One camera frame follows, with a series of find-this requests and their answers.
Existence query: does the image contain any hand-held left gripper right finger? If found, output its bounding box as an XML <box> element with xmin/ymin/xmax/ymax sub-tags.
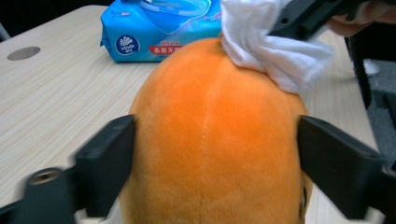
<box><xmin>297</xmin><ymin>114</ymin><xmax>386</xmax><ymax>220</ymax></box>

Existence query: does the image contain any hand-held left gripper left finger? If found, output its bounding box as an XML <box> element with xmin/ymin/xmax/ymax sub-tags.
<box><xmin>74</xmin><ymin>114</ymin><xmax>136</xmax><ymax>218</ymax></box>

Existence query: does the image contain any white wet wipe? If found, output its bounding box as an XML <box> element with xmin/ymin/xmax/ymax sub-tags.
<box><xmin>219</xmin><ymin>0</ymin><xmax>334</xmax><ymax>95</ymax></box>

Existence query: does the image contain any orange plush toy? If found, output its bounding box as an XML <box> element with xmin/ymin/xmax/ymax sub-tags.
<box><xmin>120</xmin><ymin>36</ymin><xmax>314</xmax><ymax>224</ymax></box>

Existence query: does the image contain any blue wet wipes pack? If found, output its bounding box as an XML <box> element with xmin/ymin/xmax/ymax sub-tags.
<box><xmin>100</xmin><ymin>0</ymin><xmax>223</xmax><ymax>63</ymax></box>

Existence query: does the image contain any small white object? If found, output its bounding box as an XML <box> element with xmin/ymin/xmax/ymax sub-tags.
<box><xmin>362</xmin><ymin>59</ymin><xmax>381</xmax><ymax>77</ymax></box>

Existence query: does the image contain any right hand-held gripper black cable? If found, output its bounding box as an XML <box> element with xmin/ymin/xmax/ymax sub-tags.
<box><xmin>345</xmin><ymin>36</ymin><xmax>374</xmax><ymax>110</ymax></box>

